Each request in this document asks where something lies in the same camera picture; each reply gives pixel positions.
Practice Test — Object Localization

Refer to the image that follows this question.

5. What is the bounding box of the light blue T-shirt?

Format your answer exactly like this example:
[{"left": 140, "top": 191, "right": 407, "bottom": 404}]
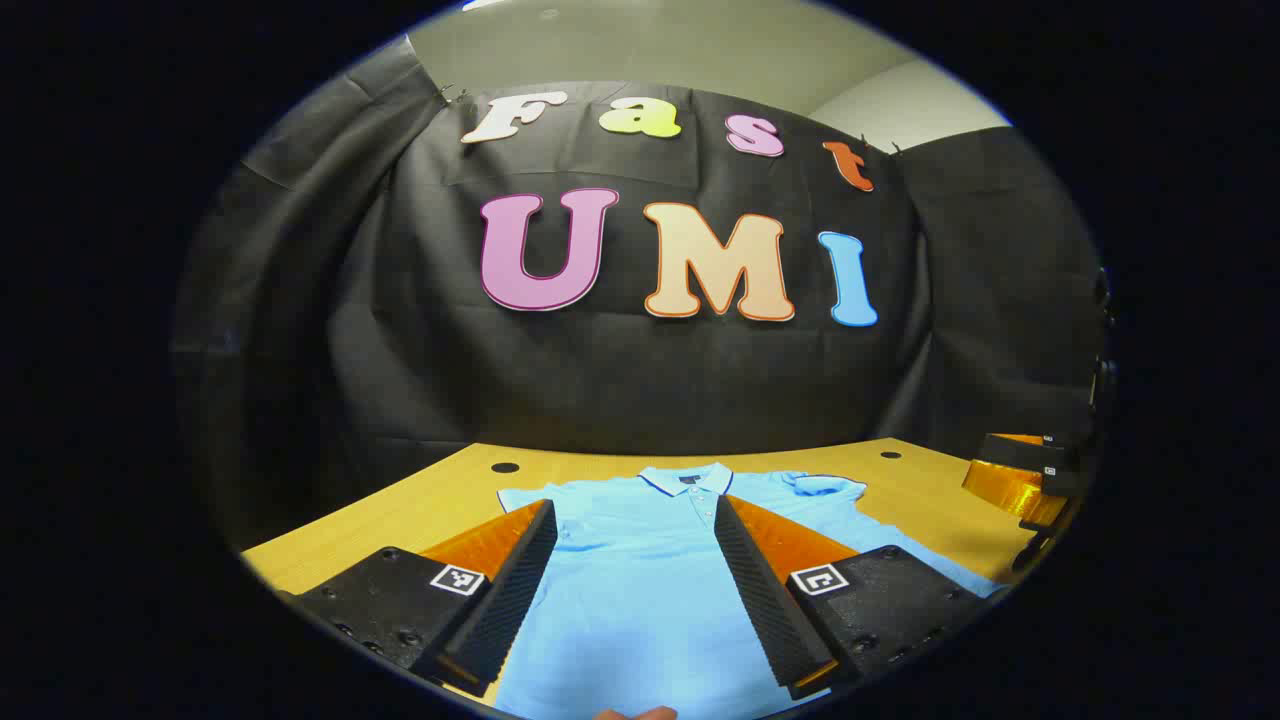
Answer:
[{"left": 492, "top": 462, "right": 1011, "bottom": 720}]

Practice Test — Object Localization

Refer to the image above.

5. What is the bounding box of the black backdrop cloth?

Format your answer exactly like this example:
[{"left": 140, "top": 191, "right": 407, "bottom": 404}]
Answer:
[{"left": 170, "top": 40, "right": 1111, "bottom": 551}]

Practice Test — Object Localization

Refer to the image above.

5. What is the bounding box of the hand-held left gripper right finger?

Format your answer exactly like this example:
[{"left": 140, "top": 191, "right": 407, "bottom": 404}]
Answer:
[{"left": 713, "top": 493, "right": 991, "bottom": 702}]

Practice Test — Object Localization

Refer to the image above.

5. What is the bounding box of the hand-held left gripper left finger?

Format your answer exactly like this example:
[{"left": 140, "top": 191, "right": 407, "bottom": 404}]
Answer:
[{"left": 275, "top": 498, "right": 559, "bottom": 699}]

